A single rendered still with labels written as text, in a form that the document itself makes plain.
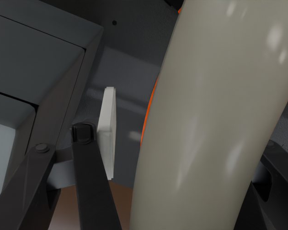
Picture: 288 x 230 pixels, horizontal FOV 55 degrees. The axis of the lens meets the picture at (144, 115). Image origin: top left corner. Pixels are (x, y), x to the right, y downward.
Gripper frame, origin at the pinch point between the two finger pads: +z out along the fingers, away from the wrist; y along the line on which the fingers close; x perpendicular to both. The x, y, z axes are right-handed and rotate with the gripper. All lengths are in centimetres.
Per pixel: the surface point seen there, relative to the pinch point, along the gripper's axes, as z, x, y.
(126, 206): 90, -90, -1
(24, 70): 25.3, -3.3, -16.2
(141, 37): 88, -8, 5
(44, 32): 51, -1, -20
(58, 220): 92, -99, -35
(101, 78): 89, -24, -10
